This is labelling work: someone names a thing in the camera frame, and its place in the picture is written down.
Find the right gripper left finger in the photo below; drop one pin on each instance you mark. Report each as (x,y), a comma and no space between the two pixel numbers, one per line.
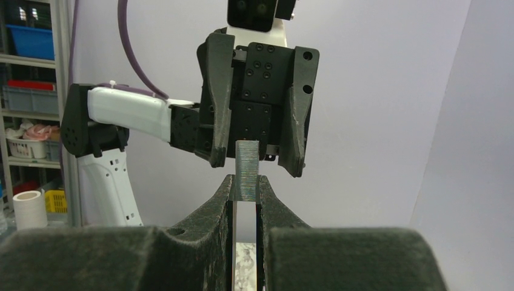
(193,254)

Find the grey plastic bin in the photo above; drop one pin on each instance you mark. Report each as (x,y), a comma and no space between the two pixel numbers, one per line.
(31,96)

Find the yellow plastic crate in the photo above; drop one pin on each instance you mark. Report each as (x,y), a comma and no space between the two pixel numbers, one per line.
(55,201)

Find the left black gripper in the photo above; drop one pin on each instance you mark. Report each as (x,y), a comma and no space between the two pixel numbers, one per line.
(253,80)

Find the staple strip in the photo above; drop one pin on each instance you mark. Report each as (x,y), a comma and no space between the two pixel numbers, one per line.
(246,170)

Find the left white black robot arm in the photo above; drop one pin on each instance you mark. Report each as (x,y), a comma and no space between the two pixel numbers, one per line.
(97,123)

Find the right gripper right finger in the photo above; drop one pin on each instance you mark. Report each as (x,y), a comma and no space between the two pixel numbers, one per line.
(291,255)

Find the white basket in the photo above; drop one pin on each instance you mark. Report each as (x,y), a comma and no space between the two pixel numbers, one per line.
(27,148)

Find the white tape roll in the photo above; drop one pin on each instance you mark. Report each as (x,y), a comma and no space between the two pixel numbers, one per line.
(30,212)

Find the blue plastic bin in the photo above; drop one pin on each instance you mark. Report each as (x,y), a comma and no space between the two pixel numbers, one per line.
(33,42)

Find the grey metal storage shelf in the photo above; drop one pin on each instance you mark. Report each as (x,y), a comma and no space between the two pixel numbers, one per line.
(58,171)

